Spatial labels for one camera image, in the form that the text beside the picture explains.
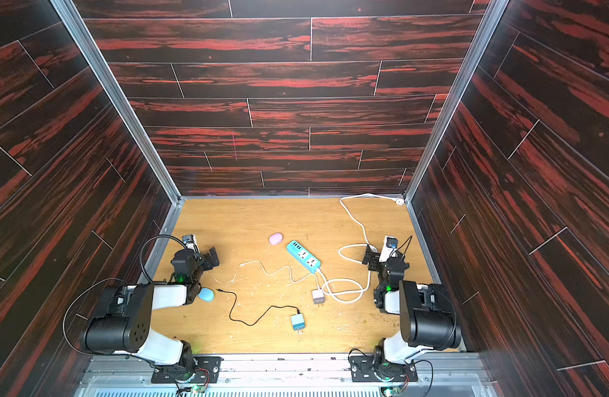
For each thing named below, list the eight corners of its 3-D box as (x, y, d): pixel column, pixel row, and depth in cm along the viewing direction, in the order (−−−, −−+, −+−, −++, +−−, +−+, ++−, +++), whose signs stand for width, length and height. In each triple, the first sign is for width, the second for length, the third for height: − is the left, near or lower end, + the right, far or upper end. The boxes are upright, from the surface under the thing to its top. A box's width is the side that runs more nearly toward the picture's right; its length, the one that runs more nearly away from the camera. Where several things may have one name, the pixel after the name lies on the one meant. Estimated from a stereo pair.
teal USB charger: (291, 332, 82) (291, 331, 81) (292, 315, 86) (291, 313, 84) (304, 332, 82) (304, 331, 81) (304, 315, 86) (304, 313, 84)
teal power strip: (284, 250, 103) (284, 246, 101) (292, 242, 105) (292, 239, 103) (313, 274, 96) (313, 271, 93) (321, 265, 98) (322, 262, 96)
